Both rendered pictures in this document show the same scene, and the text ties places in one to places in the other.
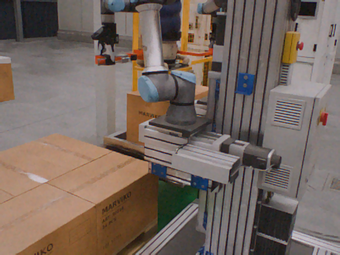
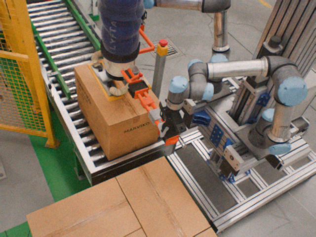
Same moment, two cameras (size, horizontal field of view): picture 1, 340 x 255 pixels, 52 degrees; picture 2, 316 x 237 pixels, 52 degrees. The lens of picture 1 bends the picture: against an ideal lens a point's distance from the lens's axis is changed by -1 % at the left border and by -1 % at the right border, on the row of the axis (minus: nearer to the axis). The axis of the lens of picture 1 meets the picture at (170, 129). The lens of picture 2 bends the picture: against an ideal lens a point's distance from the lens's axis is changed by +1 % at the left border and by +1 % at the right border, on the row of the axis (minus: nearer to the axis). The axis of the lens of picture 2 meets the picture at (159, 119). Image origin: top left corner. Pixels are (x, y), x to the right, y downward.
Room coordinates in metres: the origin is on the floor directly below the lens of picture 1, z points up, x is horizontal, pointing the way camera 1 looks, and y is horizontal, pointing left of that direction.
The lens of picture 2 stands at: (1.72, 1.35, 2.51)
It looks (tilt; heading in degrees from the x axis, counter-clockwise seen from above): 49 degrees down; 291
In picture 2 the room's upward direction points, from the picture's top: 10 degrees clockwise
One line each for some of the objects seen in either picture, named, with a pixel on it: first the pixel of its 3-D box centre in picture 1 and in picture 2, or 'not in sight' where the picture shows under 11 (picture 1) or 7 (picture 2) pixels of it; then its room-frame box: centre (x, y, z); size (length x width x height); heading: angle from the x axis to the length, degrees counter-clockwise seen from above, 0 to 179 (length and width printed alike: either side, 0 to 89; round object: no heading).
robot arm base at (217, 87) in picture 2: not in sight; (213, 80); (2.02, -0.29, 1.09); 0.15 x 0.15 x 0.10
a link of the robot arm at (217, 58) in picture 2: not in sight; (217, 66); (2.03, -0.30, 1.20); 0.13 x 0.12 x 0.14; 102
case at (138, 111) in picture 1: (171, 115); (116, 105); (2.59, 0.00, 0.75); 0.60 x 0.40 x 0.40; 149
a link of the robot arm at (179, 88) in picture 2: (107, 3); (177, 90); (2.03, 0.38, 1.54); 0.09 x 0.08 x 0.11; 31
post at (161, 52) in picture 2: not in sight; (155, 91); (2.53, -0.53, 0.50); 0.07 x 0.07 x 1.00; 59
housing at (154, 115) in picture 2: (121, 58); (156, 116); (2.14, 0.32, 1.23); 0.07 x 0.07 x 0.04; 58
